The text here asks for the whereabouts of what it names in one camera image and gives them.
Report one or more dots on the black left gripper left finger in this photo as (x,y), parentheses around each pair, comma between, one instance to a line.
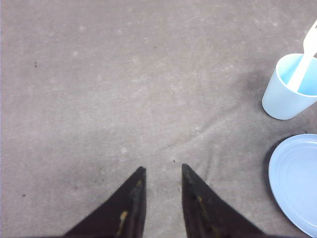
(121,216)

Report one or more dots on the light blue plastic cup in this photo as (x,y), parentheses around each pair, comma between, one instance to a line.
(282,103)

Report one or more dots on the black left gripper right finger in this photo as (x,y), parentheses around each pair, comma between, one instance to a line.
(206,215)

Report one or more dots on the white plastic fork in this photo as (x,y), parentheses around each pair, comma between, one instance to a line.
(310,49)

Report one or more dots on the blue plastic plate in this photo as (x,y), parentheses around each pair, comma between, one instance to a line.
(292,174)

